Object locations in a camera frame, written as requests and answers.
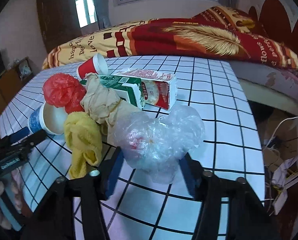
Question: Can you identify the red plastic bag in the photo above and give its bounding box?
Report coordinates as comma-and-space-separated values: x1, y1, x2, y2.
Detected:
42, 72, 87, 114

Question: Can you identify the yellow cloth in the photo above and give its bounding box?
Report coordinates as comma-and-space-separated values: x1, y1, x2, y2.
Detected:
64, 112, 103, 180

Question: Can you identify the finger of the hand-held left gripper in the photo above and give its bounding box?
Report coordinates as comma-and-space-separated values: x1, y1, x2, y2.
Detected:
0, 127, 30, 147
2, 129, 47, 155

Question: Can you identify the clear plastic bag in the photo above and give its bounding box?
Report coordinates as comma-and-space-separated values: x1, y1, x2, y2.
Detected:
108, 104, 205, 184

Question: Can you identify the blue paper cup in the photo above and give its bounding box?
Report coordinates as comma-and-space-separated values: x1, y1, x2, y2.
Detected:
28, 103, 69, 135

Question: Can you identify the beige crumpled cloth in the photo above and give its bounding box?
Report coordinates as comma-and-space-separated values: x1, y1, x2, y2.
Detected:
80, 72, 144, 140

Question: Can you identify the white cable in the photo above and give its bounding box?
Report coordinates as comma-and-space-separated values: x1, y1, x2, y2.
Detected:
263, 115, 298, 150

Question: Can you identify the red paper cup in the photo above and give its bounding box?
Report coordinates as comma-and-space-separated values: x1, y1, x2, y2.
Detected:
77, 53, 109, 79

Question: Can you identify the red and white headboard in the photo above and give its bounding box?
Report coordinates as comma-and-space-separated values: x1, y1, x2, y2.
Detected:
248, 0, 298, 45

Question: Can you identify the pile of paper scraps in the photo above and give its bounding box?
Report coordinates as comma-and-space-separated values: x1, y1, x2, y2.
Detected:
264, 152, 298, 215

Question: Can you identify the green milk carton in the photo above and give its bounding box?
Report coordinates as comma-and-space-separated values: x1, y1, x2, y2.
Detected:
80, 75, 147, 110

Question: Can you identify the bed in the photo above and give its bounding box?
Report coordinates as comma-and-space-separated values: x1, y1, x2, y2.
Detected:
229, 61, 298, 114

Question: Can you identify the narrow bright window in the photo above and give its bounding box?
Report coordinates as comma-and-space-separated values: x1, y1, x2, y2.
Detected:
73, 0, 98, 28

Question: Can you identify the red and yellow printed blanket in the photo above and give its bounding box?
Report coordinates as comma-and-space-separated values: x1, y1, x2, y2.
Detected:
42, 6, 298, 70

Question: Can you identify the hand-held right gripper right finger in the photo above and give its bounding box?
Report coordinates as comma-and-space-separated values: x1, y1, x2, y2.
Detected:
178, 152, 281, 240

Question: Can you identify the red milk carton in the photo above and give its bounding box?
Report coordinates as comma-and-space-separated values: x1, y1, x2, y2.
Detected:
113, 69, 177, 110

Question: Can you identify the dark wooden door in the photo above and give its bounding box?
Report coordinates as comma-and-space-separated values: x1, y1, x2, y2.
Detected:
36, 0, 82, 54

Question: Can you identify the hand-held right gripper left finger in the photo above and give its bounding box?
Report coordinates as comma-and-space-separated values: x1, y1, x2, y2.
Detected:
20, 148, 126, 240

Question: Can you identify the wooden cabinet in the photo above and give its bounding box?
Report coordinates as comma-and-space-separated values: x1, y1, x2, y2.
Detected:
0, 57, 35, 130

